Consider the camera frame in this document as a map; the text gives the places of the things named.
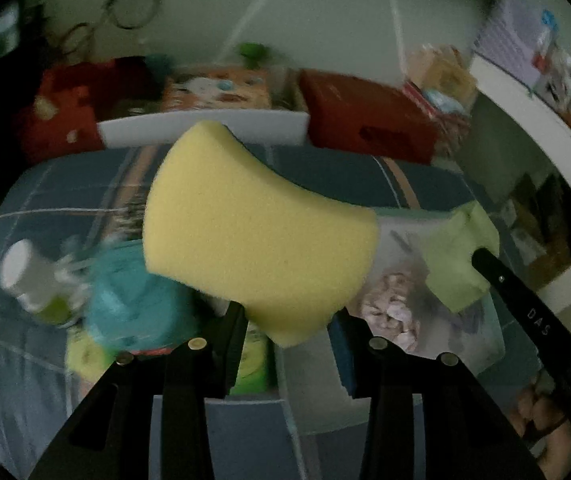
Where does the light green cloth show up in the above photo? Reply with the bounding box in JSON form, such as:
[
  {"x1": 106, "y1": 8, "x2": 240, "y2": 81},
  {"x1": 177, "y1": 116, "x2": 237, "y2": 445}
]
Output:
[{"x1": 421, "y1": 201, "x2": 501, "y2": 313}]

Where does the yellow sponge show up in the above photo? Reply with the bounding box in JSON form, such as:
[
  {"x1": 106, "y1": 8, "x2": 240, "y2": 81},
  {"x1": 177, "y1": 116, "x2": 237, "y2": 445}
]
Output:
[{"x1": 143, "y1": 120, "x2": 380, "y2": 348}]

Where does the patterned gift bag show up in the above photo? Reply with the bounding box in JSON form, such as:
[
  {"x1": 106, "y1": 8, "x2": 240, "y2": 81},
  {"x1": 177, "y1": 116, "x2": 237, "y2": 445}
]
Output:
[{"x1": 403, "y1": 82, "x2": 473, "y2": 158}]

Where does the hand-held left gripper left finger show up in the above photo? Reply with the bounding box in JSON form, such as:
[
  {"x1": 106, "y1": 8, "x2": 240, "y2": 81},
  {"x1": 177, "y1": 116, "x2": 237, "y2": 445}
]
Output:
[{"x1": 28, "y1": 300, "x2": 246, "y2": 480}]

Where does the green yellow bottle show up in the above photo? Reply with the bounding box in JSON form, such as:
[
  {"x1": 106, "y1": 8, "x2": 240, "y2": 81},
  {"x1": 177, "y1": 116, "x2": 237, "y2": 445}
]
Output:
[{"x1": 230, "y1": 320, "x2": 274, "y2": 393}]

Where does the red tote bag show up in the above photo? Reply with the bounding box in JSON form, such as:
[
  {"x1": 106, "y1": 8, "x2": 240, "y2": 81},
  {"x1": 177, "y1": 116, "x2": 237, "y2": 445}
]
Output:
[{"x1": 18, "y1": 57, "x2": 161, "y2": 161}]

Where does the small yellow-green packet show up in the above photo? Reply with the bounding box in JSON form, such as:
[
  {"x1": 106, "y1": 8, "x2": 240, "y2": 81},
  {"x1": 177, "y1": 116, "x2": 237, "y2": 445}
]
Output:
[{"x1": 66, "y1": 332, "x2": 116, "y2": 381}]

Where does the white lattice basket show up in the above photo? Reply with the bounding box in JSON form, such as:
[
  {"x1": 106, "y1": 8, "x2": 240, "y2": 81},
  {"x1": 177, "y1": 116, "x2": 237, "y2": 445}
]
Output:
[{"x1": 473, "y1": 0, "x2": 541, "y2": 71}]

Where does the white shelf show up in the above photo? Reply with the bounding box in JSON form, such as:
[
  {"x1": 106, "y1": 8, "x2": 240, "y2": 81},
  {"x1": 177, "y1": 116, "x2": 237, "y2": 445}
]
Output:
[{"x1": 453, "y1": 55, "x2": 571, "y2": 306}]

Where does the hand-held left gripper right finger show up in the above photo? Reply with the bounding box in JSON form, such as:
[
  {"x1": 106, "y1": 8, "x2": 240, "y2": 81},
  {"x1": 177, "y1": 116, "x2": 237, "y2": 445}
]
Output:
[{"x1": 326, "y1": 307, "x2": 546, "y2": 480}]

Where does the orange toy box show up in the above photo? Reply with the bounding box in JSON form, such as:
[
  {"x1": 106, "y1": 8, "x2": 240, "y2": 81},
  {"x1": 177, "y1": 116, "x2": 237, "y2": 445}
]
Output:
[{"x1": 160, "y1": 67, "x2": 272, "y2": 111}]

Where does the white plastic cup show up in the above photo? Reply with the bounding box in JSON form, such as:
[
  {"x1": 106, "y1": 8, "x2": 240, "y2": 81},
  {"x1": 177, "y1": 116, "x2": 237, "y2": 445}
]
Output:
[{"x1": 0, "y1": 239, "x2": 74, "y2": 326}]

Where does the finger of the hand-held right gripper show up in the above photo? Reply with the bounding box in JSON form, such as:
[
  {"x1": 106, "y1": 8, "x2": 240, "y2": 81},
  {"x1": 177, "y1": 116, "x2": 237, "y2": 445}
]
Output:
[{"x1": 470, "y1": 247, "x2": 571, "y2": 387}]

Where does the red cardboard box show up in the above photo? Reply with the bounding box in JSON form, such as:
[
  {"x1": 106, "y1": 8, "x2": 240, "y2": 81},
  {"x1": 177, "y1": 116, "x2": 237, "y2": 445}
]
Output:
[{"x1": 298, "y1": 70, "x2": 439, "y2": 165}]

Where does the white board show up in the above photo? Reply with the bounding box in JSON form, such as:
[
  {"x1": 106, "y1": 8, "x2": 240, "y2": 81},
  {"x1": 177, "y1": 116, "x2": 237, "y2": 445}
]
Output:
[{"x1": 98, "y1": 109, "x2": 311, "y2": 148}]

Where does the person's right hand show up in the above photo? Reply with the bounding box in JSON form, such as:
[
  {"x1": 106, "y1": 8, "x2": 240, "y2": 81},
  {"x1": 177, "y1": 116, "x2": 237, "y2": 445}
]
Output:
[{"x1": 508, "y1": 382, "x2": 571, "y2": 476}]

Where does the beige box with handle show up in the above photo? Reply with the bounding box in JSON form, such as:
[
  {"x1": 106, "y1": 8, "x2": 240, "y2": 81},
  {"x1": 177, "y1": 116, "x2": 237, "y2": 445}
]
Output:
[{"x1": 408, "y1": 45, "x2": 479, "y2": 98}]

